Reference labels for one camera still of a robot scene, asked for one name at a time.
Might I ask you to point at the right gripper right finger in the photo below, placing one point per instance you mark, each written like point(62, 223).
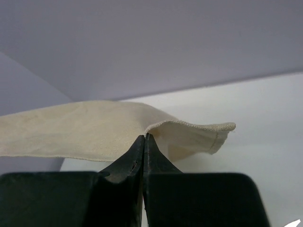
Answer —
point(176, 199)

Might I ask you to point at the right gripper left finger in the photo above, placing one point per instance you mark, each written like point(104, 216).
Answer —
point(109, 198)

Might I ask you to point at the beige cloth napkin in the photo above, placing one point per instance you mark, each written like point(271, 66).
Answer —
point(104, 131)

